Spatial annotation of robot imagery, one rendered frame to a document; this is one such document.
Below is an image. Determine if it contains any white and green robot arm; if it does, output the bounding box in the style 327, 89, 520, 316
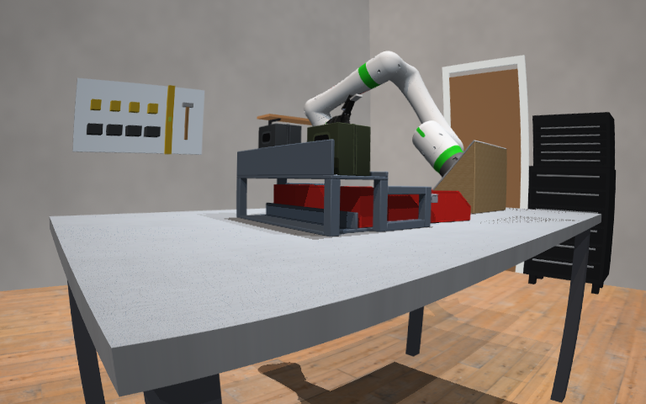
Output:
304, 51, 464, 177

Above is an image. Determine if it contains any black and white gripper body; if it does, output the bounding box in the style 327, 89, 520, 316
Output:
332, 114, 350, 124

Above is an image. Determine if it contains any dark grey metal shelf rack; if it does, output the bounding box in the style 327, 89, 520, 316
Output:
236, 139, 438, 237

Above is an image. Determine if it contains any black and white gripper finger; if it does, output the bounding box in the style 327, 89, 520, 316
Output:
340, 94, 362, 120

